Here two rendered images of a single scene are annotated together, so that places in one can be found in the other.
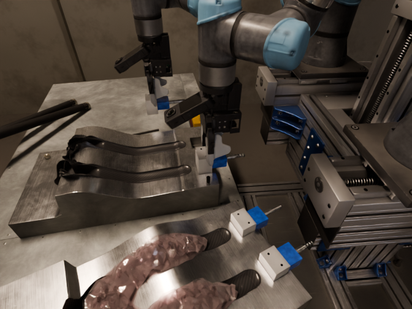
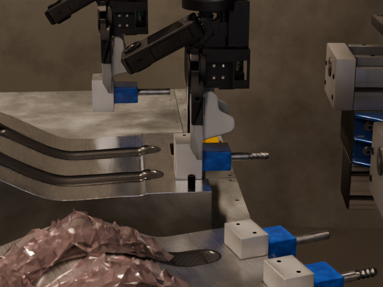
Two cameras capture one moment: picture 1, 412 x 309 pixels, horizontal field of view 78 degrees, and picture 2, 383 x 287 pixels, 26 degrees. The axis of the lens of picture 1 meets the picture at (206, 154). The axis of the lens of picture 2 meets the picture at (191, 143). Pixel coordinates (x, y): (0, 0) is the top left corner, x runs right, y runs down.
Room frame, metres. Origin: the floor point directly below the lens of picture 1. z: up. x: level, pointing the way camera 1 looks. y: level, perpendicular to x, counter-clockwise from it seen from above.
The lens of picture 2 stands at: (-0.58, -0.13, 1.29)
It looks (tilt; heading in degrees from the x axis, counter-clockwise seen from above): 18 degrees down; 7
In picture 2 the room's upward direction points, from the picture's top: straight up
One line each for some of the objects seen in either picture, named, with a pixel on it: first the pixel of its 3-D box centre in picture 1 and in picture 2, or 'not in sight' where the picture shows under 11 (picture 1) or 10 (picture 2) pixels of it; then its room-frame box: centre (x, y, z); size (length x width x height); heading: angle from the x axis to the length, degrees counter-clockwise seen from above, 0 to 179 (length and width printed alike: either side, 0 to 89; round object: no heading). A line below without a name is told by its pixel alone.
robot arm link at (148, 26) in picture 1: (149, 26); not in sight; (0.76, 0.16, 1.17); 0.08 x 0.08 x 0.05
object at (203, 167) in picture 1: (221, 157); (221, 156); (0.50, -0.04, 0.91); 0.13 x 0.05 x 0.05; 101
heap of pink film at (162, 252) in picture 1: (158, 286); (76, 266); (0.18, 0.08, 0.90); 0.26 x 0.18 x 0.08; 118
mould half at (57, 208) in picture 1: (121, 168); (31, 177); (0.51, 0.24, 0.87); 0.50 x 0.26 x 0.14; 101
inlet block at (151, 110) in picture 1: (165, 102); (131, 91); (0.76, 0.14, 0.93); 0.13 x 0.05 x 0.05; 101
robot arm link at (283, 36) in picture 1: (273, 38); not in sight; (0.46, -0.12, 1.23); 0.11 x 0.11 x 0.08; 56
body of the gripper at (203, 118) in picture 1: (218, 106); (214, 43); (0.50, -0.03, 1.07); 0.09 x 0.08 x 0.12; 101
